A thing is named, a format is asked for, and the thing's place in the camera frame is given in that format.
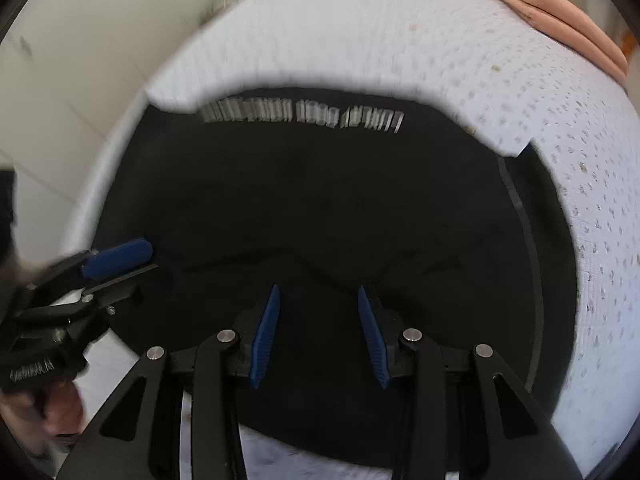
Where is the black hooded jacket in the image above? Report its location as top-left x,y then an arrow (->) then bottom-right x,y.
93,88 -> 577,468

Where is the person's left hand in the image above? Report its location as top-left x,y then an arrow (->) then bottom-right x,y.
1,382 -> 85,455

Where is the white wardrobe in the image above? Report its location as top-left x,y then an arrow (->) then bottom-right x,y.
1,0 -> 224,263

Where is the white floral bed quilt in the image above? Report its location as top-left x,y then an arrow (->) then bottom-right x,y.
62,0 -> 639,474

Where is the folded pink blanket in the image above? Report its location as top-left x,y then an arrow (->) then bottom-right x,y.
501,0 -> 628,88

